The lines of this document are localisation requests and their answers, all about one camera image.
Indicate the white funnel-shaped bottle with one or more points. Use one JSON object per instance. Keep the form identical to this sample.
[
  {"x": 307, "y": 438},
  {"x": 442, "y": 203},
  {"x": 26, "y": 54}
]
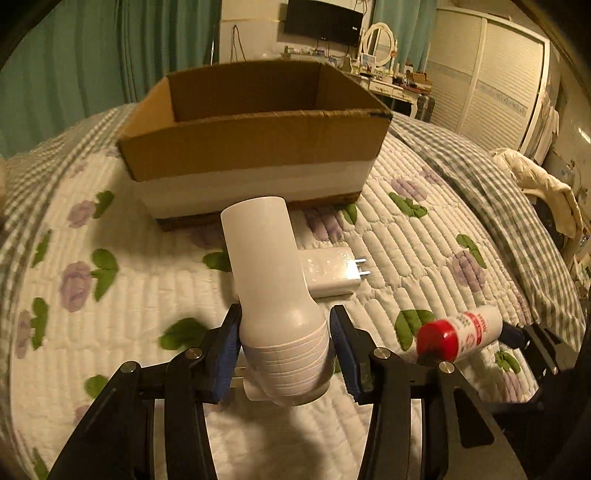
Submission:
[{"x": 284, "y": 333}]

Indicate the white floral quilted mat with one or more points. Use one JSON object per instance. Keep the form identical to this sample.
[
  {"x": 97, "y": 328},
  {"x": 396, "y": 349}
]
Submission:
[{"x": 104, "y": 284}]

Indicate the teal curtain left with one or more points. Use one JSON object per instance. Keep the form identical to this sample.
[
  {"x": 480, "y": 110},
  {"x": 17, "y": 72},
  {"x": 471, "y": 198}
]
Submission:
[{"x": 85, "y": 57}]

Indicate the brown cardboard box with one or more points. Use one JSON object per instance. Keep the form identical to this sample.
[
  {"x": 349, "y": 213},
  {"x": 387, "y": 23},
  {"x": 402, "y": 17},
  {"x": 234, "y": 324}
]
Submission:
[{"x": 206, "y": 138}]

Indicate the white dressing table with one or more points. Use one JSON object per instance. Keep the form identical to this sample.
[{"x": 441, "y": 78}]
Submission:
[{"x": 403, "y": 100}]

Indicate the cream puffer jacket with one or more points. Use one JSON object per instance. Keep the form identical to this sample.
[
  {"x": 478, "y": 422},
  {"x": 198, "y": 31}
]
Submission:
[{"x": 532, "y": 179}]

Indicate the grey checked bed cover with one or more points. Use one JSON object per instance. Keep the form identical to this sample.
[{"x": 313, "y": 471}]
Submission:
[{"x": 502, "y": 209}]

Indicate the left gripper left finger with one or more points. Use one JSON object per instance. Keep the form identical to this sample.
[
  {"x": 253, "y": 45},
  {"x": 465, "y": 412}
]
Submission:
[{"x": 114, "y": 439}]

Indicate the white charger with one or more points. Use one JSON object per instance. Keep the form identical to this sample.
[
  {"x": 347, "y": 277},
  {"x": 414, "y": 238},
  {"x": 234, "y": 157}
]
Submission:
[{"x": 332, "y": 272}]

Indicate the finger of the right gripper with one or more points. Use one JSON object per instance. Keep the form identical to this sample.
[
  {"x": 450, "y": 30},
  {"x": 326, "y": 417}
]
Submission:
[
  {"x": 515, "y": 337},
  {"x": 546, "y": 353}
]

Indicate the white louvered wardrobe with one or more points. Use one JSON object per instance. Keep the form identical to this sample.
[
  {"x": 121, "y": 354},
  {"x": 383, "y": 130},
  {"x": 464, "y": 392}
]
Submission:
[{"x": 489, "y": 76}]

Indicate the oval white vanity mirror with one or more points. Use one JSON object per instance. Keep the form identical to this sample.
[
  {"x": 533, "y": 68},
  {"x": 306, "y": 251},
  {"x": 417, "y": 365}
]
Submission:
[{"x": 379, "y": 47}]

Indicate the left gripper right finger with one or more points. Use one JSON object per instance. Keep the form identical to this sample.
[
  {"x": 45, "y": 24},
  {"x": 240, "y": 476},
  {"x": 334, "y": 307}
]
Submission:
[{"x": 460, "y": 438}]

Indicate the black wall television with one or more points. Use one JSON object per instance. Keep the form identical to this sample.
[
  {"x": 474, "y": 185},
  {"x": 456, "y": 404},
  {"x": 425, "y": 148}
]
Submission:
[{"x": 323, "y": 21}]

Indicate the teal curtain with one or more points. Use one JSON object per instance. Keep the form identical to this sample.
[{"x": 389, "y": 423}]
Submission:
[
  {"x": 412, "y": 23},
  {"x": 85, "y": 57}
]

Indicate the white bottle red cap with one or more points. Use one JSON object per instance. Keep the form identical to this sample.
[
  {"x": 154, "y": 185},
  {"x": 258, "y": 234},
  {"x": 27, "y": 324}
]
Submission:
[{"x": 460, "y": 336}]

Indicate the teal curtain right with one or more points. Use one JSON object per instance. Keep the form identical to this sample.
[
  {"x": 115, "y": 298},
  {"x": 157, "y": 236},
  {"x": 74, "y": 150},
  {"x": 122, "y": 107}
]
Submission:
[{"x": 412, "y": 23}]

